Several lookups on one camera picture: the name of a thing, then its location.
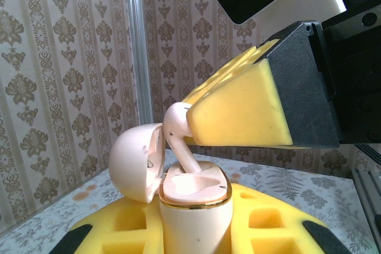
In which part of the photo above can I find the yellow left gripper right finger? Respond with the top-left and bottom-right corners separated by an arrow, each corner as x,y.
227,182 -> 354,254

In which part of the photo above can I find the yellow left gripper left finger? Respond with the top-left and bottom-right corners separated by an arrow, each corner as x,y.
49,196 -> 164,254

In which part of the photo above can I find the cream wireless earbud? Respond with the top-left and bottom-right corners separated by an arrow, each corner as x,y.
163,102 -> 210,174
171,174 -> 224,197

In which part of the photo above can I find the cream earbud charging case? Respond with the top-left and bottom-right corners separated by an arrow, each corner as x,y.
108,122 -> 235,254

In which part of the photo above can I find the floral printed tablecloth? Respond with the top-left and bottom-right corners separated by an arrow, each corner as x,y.
0,149 -> 381,254

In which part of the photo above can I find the thin black cable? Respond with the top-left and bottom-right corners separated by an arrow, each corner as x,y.
353,143 -> 381,164

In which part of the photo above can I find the aluminium frame post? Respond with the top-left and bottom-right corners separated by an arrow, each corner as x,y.
123,0 -> 153,128

